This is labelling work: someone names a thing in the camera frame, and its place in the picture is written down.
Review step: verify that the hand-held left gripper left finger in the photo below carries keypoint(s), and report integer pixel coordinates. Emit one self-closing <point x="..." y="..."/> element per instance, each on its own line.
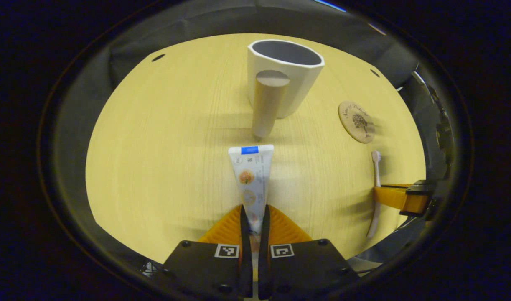
<point x="245" y="259"/>

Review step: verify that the white cup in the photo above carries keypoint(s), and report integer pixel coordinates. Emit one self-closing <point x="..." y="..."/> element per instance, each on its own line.
<point x="301" y="83"/>

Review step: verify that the pale pink toothbrush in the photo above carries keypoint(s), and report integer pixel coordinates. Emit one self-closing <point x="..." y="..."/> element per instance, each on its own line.
<point x="377" y="171"/>

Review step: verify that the round cork coaster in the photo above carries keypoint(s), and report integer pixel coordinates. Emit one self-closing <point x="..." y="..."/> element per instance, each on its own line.
<point x="355" y="121"/>

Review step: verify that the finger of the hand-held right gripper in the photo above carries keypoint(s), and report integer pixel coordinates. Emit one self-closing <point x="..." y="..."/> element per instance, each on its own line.
<point x="395" y="198"/>

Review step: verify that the wooden desktop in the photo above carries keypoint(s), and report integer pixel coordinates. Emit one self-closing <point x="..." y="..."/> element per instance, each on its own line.
<point x="163" y="167"/>

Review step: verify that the black backdrop cloth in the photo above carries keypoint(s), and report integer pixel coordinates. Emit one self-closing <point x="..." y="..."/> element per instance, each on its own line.
<point x="197" y="25"/>

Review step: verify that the white toothpaste tube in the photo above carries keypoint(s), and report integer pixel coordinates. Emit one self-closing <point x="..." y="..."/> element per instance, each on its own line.
<point x="252" y="175"/>

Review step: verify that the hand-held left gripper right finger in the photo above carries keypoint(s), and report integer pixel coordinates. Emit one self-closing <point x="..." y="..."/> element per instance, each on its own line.
<point x="263" y="259"/>

